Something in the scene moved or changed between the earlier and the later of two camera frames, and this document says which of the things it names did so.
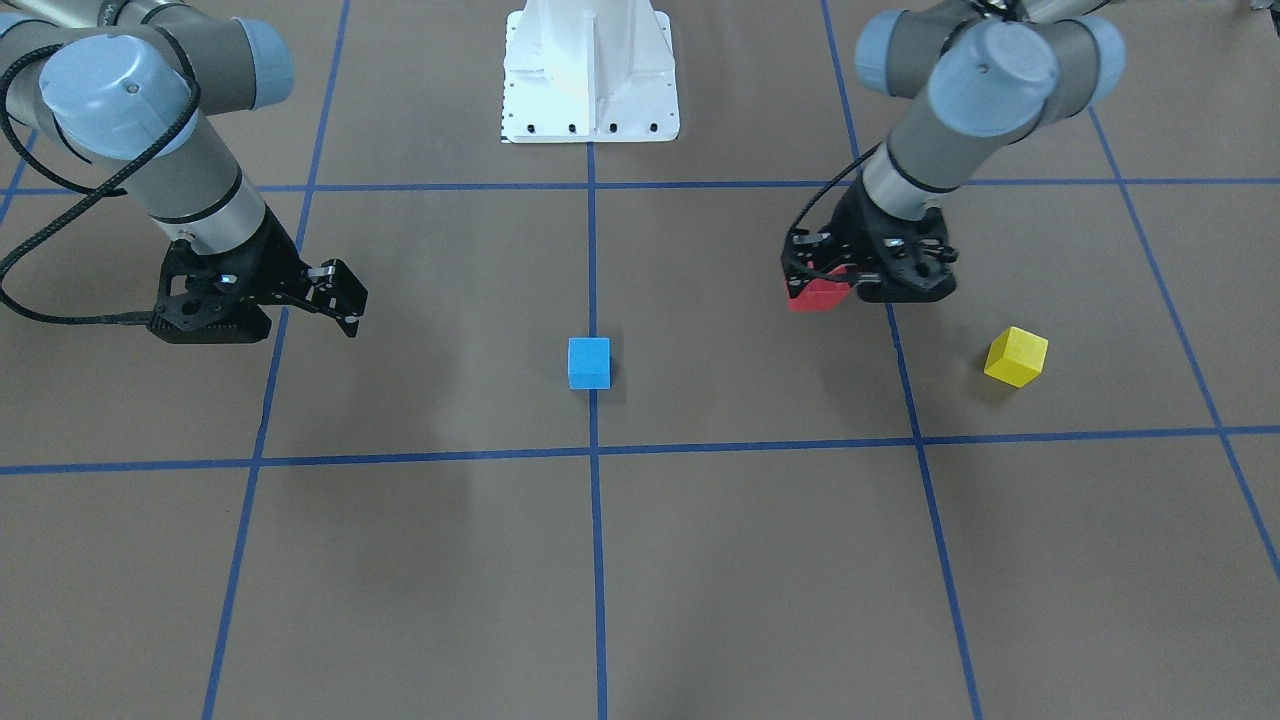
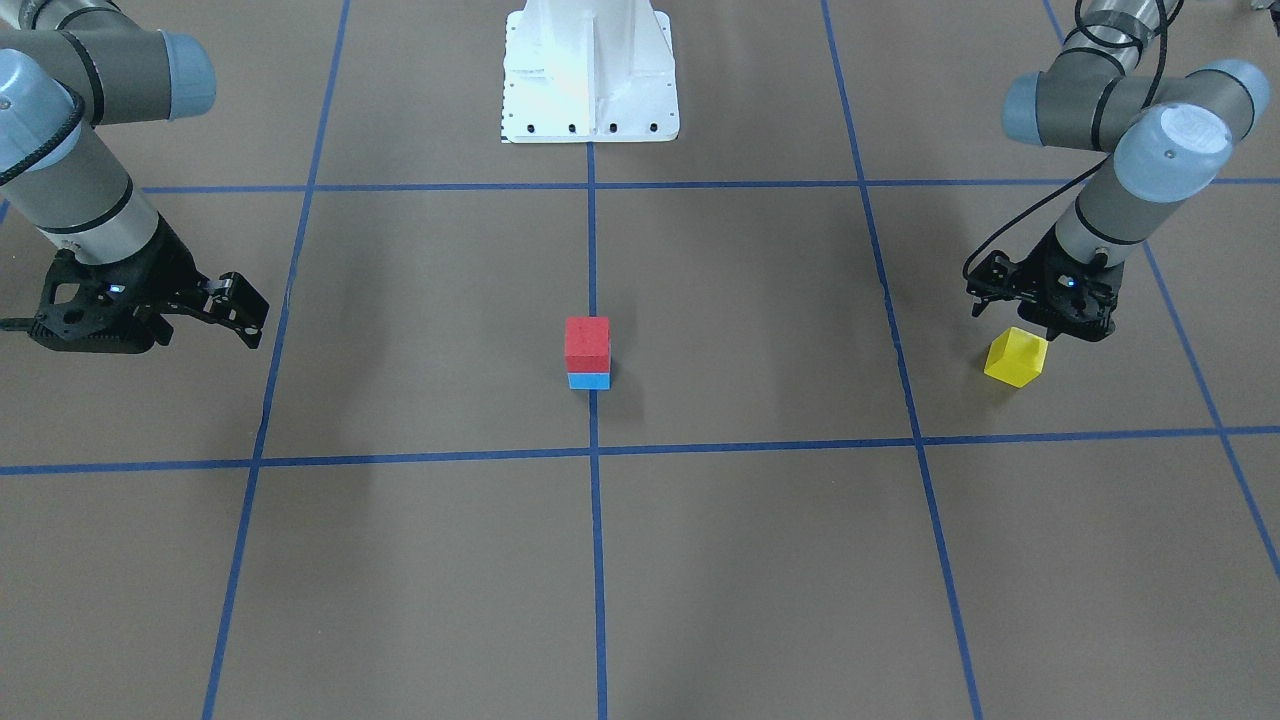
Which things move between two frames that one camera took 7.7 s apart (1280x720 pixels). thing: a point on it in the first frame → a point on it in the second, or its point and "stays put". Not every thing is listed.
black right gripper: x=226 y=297 → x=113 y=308
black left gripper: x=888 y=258 → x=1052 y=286
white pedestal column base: x=588 y=71 stays put
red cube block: x=818 y=295 → x=587 y=345
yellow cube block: x=1016 y=356 stays put
